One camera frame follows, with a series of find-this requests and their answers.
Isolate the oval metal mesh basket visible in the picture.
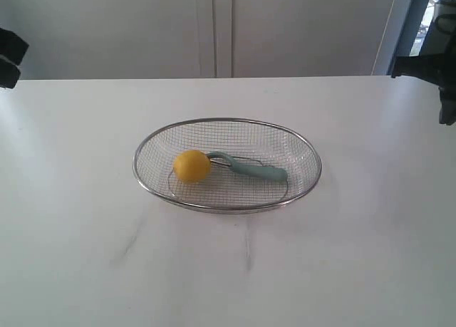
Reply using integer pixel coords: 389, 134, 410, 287
133, 118, 322, 214

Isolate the teal handled vegetable peeler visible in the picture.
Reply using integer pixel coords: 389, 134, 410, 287
206, 152, 288, 182

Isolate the yellow lemon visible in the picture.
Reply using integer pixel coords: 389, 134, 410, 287
173, 150, 211, 183

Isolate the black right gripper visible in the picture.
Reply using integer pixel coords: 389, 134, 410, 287
391, 14, 455, 125

